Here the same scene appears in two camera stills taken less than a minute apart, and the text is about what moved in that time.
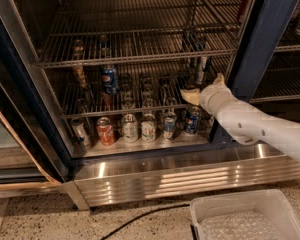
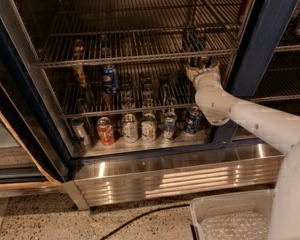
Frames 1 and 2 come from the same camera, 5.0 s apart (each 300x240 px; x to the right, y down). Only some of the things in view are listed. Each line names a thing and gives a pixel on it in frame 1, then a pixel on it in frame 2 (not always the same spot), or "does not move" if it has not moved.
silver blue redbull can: x=202 y=61 does not move
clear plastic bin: x=257 y=215 does not move
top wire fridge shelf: x=91 y=26 does not move
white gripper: x=210 y=96 -> x=203 y=76
